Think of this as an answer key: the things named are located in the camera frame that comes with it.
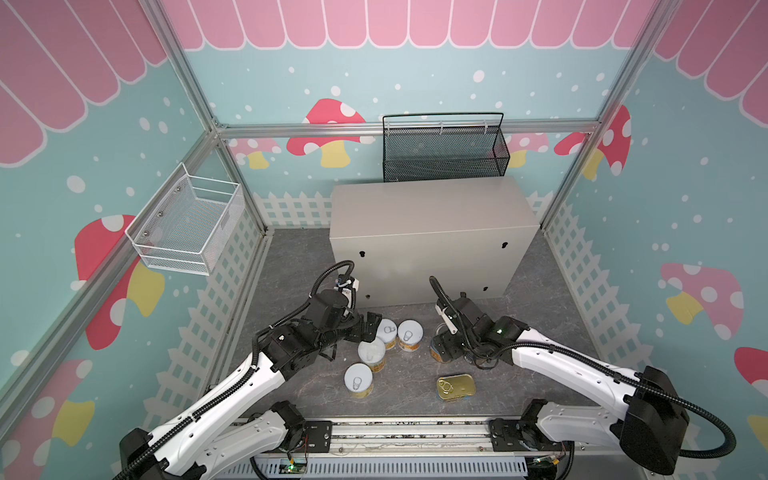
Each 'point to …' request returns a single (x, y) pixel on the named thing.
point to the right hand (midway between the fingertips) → (445, 337)
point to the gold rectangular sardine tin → (455, 387)
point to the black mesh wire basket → (444, 146)
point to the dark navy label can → (434, 353)
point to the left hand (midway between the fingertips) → (363, 320)
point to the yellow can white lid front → (358, 379)
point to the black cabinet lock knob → (504, 244)
